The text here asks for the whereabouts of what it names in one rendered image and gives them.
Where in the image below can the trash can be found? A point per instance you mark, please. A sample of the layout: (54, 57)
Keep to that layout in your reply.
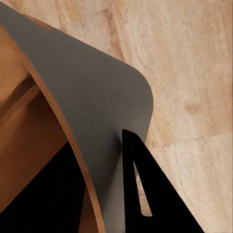
(55, 88)

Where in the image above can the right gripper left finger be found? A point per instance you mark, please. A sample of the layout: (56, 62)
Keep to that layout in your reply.
(51, 202)

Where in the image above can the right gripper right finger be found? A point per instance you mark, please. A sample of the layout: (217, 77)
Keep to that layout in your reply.
(169, 212)

